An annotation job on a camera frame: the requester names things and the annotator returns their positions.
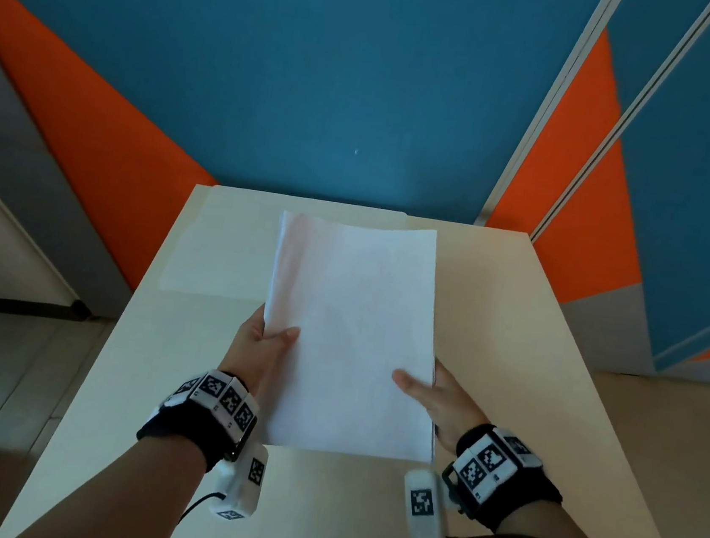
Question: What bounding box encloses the person's right hand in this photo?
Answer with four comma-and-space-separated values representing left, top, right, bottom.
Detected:
384, 354, 498, 459

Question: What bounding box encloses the person's left hand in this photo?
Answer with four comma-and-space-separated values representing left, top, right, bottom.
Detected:
215, 300, 304, 401

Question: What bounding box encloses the white paper sheet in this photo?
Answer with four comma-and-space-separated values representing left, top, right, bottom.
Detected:
157, 181, 409, 318
248, 209, 461, 466

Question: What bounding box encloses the person's left forearm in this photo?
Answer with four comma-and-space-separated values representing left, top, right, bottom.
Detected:
11, 416, 213, 538

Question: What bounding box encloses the black marker-tagged left wristband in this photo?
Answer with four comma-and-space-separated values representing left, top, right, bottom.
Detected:
133, 362, 264, 478

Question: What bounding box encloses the black marker-tagged wristband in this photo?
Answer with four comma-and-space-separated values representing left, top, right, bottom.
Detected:
133, 362, 264, 478
436, 420, 571, 538

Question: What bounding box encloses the black marker-tagged right wristband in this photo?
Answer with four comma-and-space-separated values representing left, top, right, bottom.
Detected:
436, 420, 571, 538

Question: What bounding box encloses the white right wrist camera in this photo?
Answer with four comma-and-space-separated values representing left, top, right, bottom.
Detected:
397, 467, 460, 538

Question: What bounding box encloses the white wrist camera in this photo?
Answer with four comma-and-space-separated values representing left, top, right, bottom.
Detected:
397, 467, 460, 538
208, 438, 271, 526

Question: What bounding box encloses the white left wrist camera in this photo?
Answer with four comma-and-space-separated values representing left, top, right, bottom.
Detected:
208, 438, 271, 526

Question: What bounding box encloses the black left camera cable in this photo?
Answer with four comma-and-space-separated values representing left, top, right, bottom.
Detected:
177, 487, 229, 530

